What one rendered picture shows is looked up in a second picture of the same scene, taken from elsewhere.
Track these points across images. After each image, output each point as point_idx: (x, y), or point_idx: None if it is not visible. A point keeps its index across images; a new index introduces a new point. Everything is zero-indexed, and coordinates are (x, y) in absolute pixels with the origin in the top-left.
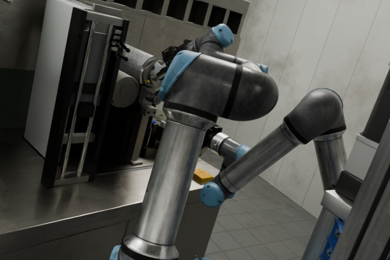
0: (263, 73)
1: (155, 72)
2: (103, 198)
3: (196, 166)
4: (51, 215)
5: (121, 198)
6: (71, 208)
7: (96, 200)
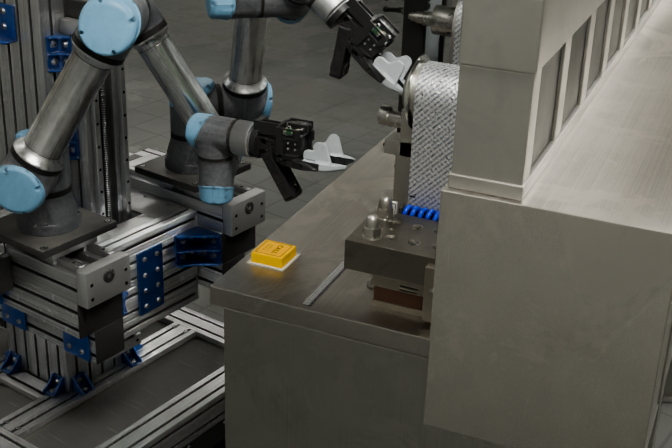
0: None
1: (404, 74)
2: (357, 183)
3: (299, 283)
4: (373, 157)
5: (341, 189)
6: (368, 166)
7: (360, 179)
